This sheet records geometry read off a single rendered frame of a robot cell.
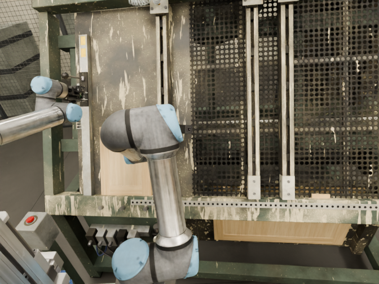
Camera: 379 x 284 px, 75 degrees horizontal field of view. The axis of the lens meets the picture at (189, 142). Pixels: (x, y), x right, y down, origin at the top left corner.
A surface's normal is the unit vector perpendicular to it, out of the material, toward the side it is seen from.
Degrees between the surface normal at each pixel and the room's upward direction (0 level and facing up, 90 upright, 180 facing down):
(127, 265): 8
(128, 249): 8
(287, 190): 56
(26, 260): 90
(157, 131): 64
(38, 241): 90
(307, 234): 90
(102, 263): 0
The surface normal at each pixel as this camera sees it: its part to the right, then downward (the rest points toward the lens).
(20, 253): 1.00, -0.07
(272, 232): -0.11, 0.58
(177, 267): 0.06, 0.13
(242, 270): -0.09, -0.82
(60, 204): -0.14, 0.03
